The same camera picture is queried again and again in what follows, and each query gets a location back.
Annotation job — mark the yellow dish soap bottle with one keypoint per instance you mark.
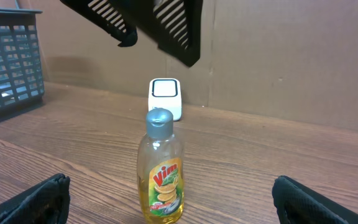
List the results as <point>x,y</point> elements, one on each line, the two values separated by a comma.
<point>160,176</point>

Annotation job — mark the white barcode scanner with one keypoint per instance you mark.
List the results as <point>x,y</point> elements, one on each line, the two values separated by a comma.
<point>166,93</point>

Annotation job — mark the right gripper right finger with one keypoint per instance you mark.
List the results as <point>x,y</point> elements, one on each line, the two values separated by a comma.
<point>298,204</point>

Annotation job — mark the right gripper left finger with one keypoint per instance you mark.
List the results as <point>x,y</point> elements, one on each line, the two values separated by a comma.
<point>47,202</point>

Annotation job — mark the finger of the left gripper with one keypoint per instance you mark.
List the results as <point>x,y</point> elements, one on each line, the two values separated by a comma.
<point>175,26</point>
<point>106,17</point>

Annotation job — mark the grey plastic shopping basket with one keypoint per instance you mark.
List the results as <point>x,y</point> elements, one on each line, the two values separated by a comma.
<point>21,77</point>

